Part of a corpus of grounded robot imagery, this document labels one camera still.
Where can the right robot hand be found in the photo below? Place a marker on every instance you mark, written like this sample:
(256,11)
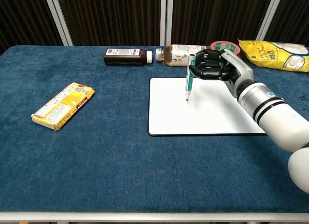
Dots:
(231,64)

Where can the green marker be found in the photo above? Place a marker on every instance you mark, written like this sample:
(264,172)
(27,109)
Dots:
(189,86)

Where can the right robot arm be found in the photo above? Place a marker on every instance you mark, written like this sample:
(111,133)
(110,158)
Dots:
(280,120)

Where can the red tape roll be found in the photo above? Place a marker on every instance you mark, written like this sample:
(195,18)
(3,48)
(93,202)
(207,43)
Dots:
(229,47)

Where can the yellow snack bag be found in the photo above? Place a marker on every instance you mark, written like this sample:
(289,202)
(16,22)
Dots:
(268,56)

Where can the dark pleated curtain panel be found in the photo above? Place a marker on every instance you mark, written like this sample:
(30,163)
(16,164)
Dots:
(292,18)
(113,18)
(217,16)
(24,18)

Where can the amber tea bottle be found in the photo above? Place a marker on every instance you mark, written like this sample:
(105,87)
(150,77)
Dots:
(176,55)

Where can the white drawing board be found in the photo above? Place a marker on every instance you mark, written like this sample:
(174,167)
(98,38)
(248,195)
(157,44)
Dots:
(205,115)

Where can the dark brown bottle white cap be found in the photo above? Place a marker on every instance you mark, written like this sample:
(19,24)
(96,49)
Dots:
(123,57)

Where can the blue table cloth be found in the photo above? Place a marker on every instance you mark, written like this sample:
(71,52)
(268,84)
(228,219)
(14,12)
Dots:
(96,166)

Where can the yellow cardboard box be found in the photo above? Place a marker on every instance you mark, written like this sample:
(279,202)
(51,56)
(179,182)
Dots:
(62,105)

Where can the white partition frame post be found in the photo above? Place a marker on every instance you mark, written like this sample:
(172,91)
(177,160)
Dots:
(167,18)
(268,16)
(58,18)

